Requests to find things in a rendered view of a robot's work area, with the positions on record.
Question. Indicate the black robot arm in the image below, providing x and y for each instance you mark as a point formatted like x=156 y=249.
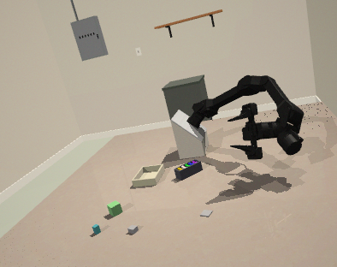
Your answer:
x=285 y=133

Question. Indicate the green cube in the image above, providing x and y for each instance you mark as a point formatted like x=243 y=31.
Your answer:
x=114 y=208

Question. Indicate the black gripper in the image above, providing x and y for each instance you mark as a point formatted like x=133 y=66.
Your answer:
x=258 y=130

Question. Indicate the small teal block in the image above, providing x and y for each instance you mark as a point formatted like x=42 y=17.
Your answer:
x=96 y=229

